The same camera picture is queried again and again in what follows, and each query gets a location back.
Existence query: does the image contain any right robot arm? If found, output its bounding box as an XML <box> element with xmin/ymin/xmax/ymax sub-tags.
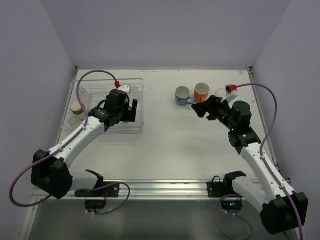
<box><xmin>191</xmin><ymin>95</ymin><xmax>309</xmax><ymax>235</ymax></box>

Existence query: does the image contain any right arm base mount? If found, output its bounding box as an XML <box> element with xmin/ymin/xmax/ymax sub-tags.
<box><xmin>206</xmin><ymin>171</ymin><xmax>247</xmax><ymax>214</ymax></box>

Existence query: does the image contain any aluminium mounting rail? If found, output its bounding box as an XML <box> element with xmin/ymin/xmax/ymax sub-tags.
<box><xmin>32</xmin><ymin>178</ymin><xmax>276</xmax><ymax>201</ymax></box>

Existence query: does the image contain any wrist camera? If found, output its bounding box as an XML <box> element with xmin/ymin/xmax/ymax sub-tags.
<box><xmin>222</xmin><ymin>84</ymin><xmax>239</xmax><ymax>103</ymax></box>
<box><xmin>118</xmin><ymin>84</ymin><xmax>132</xmax><ymax>95</ymax></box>

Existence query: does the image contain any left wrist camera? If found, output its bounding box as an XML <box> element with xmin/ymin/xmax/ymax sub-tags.
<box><xmin>118</xmin><ymin>84</ymin><xmax>132</xmax><ymax>95</ymax></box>

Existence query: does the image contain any light blue floral mug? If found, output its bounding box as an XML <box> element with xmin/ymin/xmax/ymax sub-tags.
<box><xmin>175</xmin><ymin>86</ymin><xmax>196</xmax><ymax>107</ymax></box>

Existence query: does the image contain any orange mug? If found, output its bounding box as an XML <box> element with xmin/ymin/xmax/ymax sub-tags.
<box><xmin>194</xmin><ymin>83</ymin><xmax>210</xmax><ymax>104</ymax></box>

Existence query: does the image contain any white wire dish rack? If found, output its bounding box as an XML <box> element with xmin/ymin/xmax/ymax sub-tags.
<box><xmin>60</xmin><ymin>78</ymin><xmax>144</xmax><ymax>140</ymax></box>

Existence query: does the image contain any clear glass with sticker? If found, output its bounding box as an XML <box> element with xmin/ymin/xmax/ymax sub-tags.
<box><xmin>214</xmin><ymin>88</ymin><xmax>226</xmax><ymax>98</ymax></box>

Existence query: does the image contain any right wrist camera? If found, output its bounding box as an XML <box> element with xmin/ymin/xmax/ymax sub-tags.
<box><xmin>222</xmin><ymin>84</ymin><xmax>239</xmax><ymax>103</ymax></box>

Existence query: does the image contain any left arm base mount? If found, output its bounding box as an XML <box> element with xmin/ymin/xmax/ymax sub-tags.
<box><xmin>74</xmin><ymin>181</ymin><xmax>122</xmax><ymax>216</ymax></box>

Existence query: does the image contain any beige bottomed cup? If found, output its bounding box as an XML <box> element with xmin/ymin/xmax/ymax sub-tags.
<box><xmin>70</xmin><ymin>101</ymin><xmax>85</xmax><ymax>121</ymax></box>

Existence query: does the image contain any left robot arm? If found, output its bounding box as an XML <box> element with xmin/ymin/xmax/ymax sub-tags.
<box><xmin>31</xmin><ymin>89</ymin><xmax>138</xmax><ymax>199</ymax></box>

